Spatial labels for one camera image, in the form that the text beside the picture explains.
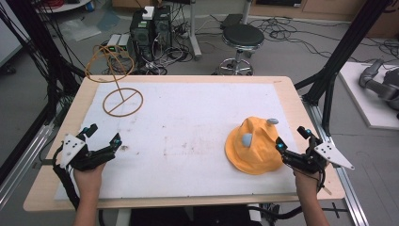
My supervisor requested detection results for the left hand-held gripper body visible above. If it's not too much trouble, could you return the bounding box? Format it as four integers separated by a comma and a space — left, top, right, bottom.
58, 133, 117, 172

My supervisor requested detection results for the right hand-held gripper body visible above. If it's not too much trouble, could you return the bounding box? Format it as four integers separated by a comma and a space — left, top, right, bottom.
281, 137, 356, 174

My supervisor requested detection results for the yellow bucket hat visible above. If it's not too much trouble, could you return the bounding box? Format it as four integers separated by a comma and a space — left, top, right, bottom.
224, 116, 285, 176

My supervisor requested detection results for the wooden hat stand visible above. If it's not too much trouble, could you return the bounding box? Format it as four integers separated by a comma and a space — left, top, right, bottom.
85, 44, 145, 118

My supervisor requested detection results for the person's left hand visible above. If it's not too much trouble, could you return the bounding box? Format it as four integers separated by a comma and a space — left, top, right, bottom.
73, 162, 107, 193

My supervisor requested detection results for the person's right hand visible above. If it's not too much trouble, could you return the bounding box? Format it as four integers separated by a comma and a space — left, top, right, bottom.
293, 166, 328, 198

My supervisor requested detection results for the wooden table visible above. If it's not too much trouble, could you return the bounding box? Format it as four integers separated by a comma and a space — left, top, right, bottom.
23, 74, 346, 213

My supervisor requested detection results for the white table mat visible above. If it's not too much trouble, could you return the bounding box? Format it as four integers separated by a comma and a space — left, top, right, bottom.
54, 82, 298, 201

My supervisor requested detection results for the white platform board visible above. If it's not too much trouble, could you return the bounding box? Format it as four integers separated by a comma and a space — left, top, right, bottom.
338, 61, 399, 131

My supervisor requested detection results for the small grey device box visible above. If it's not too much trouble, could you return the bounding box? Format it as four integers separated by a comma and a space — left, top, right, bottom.
106, 33, 131, 53

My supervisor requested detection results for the black round stool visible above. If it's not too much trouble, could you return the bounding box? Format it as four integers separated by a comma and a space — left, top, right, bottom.
215, 24, 265, 76

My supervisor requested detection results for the black computer tower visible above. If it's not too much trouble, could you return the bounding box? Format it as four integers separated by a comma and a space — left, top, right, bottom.
129, 8, 155, 62
152, 5, 173, 48

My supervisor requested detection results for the black cable bundle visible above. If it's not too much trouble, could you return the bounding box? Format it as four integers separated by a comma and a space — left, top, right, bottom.
52, 146, 81, 211

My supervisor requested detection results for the black metal frame post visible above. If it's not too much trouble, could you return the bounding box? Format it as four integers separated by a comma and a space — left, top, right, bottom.
295, 0, 394, 137
6, 0, 87, 95

